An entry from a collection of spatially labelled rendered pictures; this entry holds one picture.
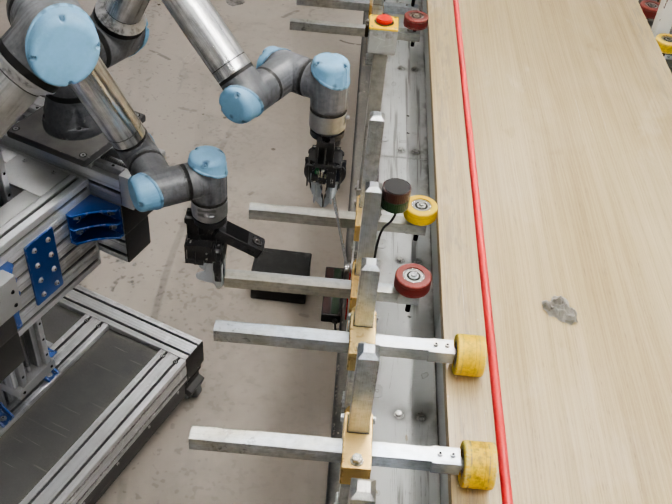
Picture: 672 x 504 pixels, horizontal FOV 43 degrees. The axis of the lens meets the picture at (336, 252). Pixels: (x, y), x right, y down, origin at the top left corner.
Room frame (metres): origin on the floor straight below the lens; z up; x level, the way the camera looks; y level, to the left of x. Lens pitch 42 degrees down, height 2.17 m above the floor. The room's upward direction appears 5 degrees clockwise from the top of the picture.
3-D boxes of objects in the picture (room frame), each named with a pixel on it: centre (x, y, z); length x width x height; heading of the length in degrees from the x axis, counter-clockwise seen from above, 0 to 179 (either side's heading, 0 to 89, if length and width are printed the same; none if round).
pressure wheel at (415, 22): (2.61, -0.19, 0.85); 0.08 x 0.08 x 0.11
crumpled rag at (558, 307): (1.30, -0.49, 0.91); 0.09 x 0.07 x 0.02; 25
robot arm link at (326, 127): (1.46, 0.04, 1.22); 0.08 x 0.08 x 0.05
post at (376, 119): (1.65, -0.06, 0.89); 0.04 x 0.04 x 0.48; 0
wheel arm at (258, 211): (1.61, 0.00, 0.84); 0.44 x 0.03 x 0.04; 90
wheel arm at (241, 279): (1.36, 0.02, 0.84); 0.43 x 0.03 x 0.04; 90
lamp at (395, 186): (1.40, -0.11, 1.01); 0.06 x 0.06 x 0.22; 0
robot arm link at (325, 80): (1.47, 0.05, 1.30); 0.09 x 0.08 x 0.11; 61
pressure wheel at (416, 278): (1.36, -0.17, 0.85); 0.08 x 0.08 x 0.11
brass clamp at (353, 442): (0.88, -0.07, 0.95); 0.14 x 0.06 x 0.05; 0
